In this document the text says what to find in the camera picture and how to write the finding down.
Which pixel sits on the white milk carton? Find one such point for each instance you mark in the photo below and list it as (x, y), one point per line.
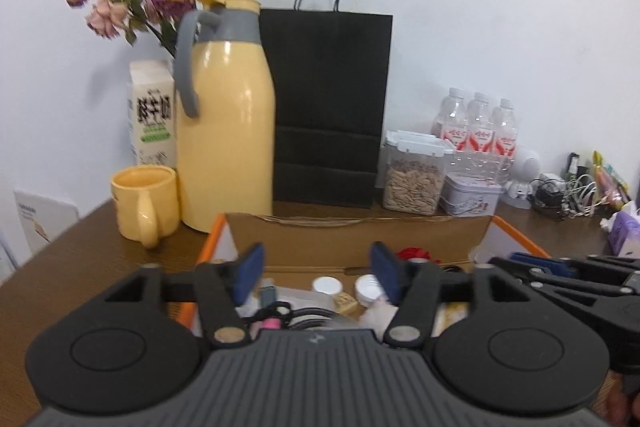
(152, 117)

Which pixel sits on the clear seed container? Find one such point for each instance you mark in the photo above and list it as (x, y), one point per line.
(412, 187)

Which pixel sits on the yellow thermos jug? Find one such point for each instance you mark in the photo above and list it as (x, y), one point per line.
(225, 132)

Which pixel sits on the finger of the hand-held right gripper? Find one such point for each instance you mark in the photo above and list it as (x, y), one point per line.
(542, 259)
(565, 289)

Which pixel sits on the person's right hand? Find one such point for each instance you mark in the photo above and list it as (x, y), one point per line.
(620, 404)

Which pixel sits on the white printed tin box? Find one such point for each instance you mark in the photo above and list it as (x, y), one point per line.
(470, 197)

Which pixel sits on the colourful snack packet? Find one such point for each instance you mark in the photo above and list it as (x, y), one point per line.
(612, 182)

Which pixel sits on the white and yellow plush toy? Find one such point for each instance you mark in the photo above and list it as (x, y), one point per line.
(372, 319)

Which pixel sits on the white robot speaker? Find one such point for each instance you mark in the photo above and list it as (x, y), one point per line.
(525, 172)

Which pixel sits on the small wooden block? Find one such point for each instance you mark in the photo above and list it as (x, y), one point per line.
(346, 303)

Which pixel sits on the red rose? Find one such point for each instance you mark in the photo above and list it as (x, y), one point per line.
(417, 254)

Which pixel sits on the yellow mug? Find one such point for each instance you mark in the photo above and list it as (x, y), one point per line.
(142, 202)

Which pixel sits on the red cardboard box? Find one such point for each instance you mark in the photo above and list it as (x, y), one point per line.
(300, 237)

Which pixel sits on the black paper bag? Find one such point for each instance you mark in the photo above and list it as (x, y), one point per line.
(325, 107)

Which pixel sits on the purple tissue pack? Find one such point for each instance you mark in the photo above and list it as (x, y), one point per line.
(625, 232)

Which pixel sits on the clear water bottle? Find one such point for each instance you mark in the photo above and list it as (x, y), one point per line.
(450, 117)
(504, 132)
(479, 122)

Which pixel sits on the white printed board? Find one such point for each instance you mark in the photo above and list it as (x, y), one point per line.
(45, 219)

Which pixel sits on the translucent cotton swab box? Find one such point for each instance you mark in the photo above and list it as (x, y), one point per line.
(305, 297)

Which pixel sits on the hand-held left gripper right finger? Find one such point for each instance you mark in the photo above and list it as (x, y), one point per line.
(387, 269)

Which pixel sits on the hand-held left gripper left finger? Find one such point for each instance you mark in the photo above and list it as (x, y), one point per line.
(247, 272)

